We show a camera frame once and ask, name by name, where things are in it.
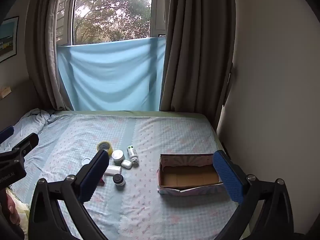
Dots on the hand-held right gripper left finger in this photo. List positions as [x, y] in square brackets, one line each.
[95, 175]

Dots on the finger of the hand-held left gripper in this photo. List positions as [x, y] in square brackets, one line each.
[26, 143]
[7, 132]

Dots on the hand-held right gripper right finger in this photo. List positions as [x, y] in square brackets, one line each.
[228, 177]

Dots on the small red item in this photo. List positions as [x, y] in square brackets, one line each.
[102, 180]

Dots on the white round lid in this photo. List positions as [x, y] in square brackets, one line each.
[86, 160]

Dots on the small white box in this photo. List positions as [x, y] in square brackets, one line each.
[113, 170]

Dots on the black-lidded small jar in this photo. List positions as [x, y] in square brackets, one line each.
[118, 180]

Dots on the yellow packing tape roll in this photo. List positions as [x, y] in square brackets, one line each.
[105, 147]

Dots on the round white-lidded jar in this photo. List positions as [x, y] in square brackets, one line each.
[118, 155]

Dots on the cardboard box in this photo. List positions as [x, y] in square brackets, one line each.
[190, 177]

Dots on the white bottle green label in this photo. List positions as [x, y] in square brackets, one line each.
[132, 152]

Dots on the person's left hand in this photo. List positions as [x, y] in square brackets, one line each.
[11, 206]

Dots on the crumpled light blue blanket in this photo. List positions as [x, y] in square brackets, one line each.
[37, 116]

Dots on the white earbuds case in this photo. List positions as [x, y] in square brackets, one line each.
[126, 163]

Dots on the small wooden box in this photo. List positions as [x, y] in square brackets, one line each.
[5, 91]

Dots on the pale yellow cloth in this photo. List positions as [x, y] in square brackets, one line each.
[23, 208]

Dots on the grey-brown curtain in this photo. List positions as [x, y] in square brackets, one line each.
[42, 55]
[195, 55]

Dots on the light blue hanging cloth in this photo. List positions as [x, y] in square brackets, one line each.
[112, 80]

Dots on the window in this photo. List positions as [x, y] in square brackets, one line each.
[112, 10]

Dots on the framed wall picture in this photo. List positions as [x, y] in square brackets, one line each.
[7, 38]

